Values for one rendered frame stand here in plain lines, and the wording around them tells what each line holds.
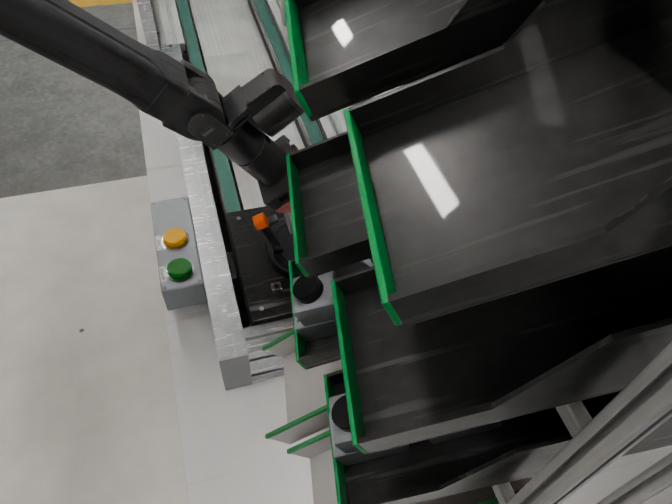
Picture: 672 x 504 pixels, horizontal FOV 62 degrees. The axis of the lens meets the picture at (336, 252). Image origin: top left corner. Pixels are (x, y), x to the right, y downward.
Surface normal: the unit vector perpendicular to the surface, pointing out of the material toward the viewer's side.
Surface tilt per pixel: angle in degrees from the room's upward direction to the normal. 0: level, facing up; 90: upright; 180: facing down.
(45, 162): 0
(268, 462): 0
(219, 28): 0
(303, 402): 45
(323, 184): 25
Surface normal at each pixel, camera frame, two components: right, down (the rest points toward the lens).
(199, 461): 0.05, -0.63
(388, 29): -0.37, -0.55
